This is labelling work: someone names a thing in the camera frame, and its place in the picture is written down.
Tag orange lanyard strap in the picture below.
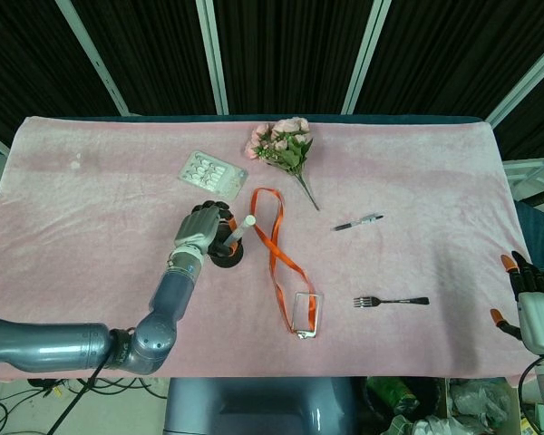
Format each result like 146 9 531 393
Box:
250 187 321 334

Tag white plastic cylinder tube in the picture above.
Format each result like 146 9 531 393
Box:
224 215 257 251

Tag clear badge holder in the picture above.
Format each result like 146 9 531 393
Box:
289 292 324 341

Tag pink fleece table cloth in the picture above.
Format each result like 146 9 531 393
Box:
0 115 534 384

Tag blue-grey robot torso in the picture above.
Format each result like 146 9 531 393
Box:
162 376 359 435

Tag black floor cables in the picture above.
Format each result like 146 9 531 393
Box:
0 376 169 435

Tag black mesh pen cup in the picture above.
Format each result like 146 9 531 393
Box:
207 234 247 269

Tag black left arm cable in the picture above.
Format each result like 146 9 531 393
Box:
48 355 110 435

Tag metal fork with dark handle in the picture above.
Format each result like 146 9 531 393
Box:
352 295 431 309

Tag grey metal rack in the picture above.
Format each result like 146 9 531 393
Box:
502 153 544 203

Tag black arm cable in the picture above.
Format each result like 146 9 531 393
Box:
517 356 544 421
48 355 110 435

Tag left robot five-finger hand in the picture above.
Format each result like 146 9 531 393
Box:
171 198 241 259

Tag silver pill blister pack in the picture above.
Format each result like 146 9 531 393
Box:
176 150 249 202

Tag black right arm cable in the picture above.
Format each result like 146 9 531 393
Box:
517 356 544 421

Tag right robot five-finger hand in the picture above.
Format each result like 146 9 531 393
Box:
490 250 544 353

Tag black gel pen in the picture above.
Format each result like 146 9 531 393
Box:
329 211 385 233

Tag green plastic bag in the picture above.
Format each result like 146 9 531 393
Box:
366 375 421 416

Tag artificial pink flower bouquet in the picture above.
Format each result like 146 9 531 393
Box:
244 117 322 212

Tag crumpled clear plastic bags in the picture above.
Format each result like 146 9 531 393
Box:
384 378 522 435

